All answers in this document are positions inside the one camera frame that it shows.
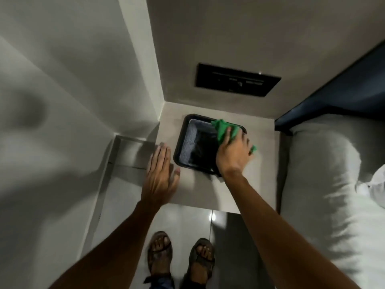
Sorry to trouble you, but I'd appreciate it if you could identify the green cleaning cloth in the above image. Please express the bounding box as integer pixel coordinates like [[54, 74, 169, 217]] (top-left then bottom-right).
[[210, 118, 258, 155]]

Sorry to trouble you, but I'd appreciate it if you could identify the person's right hand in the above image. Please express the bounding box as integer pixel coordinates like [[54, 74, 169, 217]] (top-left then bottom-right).
[[215, 126, 255, 178]]

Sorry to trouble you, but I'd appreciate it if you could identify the black rectangular tray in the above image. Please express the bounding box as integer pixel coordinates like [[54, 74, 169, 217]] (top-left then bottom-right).
[[173, 113, 249, 178]]

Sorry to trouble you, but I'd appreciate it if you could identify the brown sandal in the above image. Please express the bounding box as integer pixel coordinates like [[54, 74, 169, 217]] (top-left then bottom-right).
[[146, 231, 174, 277], [186, 237, 216, 283]]

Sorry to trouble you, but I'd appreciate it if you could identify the person's left hand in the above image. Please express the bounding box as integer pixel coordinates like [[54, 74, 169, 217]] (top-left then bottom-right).
[[140, 142, 181, 213]]

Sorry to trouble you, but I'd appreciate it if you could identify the white crumpled blanket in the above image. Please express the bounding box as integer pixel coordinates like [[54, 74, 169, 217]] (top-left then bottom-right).
[[355, 164, 385, 205]]

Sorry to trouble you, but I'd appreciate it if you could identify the person's right forearm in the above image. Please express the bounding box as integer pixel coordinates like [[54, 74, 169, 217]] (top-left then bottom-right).
[[222, 168, 361, 289]]

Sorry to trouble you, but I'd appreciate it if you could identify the person's left foot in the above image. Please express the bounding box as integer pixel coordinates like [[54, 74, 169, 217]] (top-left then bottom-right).
[[149, 234, 172, 276]]

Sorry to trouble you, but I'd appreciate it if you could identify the person's foot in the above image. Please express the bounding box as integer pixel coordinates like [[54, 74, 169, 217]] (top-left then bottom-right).
[[189, 242, 214, 282], [149, 234, 172, 276]]

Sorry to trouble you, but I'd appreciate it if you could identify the dark blue headboard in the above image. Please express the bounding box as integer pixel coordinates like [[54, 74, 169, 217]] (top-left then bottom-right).
[[274, 40, 385, 136]]

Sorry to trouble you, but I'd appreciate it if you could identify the black wall switch panel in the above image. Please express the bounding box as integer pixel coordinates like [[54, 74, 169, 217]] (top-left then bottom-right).
[[195, 63, 282, 98]]

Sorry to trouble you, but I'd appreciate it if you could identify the brown left sandal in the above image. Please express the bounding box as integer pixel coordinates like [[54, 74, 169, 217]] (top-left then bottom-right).
[[146, 231, 174, 277]]

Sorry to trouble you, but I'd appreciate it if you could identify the person's right foot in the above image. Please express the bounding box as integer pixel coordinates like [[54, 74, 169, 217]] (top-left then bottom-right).
[[189, 242, 214, 282]]

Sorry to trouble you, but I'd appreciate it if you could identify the short white skirting board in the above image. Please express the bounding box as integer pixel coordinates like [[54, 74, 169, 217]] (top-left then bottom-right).
[[115, 135, 158, 145]]

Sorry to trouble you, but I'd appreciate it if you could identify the long white skirting board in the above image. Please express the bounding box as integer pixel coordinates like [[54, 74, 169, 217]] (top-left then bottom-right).
[[80, 136, 121, 259]]

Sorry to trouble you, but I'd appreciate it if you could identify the brown right sandal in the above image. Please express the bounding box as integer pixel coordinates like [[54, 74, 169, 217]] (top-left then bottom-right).
[[186, 237, 216, 283]]

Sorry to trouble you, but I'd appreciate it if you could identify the person's left forearm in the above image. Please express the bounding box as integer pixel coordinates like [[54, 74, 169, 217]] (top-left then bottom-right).
[[48, 200, 163, 289]]

